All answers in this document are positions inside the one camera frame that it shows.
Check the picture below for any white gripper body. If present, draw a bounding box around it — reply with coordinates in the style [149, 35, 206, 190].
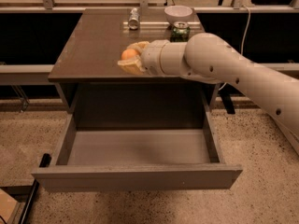
[141, 40, 169, 77]

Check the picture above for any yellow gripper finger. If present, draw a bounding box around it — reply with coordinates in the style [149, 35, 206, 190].
[128, 41, 150, 54]
[118, 55, 146, 75]

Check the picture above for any orange fruit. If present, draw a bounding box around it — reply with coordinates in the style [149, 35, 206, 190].
[121, 49, 139, 60]

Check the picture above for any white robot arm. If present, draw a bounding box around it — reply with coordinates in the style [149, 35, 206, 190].
[118, 33, 299, 153]

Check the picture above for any grey cabinet with counter top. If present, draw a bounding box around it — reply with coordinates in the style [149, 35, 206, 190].
[49, 8, 215, 131]

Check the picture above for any open grey top drawer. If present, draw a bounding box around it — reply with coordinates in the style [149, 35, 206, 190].
[31, 83, 244, 193]

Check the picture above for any silver can lying down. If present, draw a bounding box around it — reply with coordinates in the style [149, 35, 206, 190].
[128, 7, 139, 30]

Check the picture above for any green soda can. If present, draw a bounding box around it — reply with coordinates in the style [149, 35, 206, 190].
[170, 21, 190, 42]

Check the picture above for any white bowl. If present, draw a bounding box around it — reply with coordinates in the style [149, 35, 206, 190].
[164, 6, 193, 25]

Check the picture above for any black bar at floor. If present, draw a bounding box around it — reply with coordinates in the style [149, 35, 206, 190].
[18, 153, 52, 224]

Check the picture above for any cardboard box bottom left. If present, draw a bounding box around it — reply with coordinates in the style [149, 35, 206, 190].
[0, 189, 20, 224]

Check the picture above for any white cable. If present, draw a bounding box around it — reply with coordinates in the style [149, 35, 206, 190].
[218, 5, 252, 92]

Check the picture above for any grey horizontal rail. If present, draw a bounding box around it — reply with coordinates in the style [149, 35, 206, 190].
[0, 63, 299, 86]

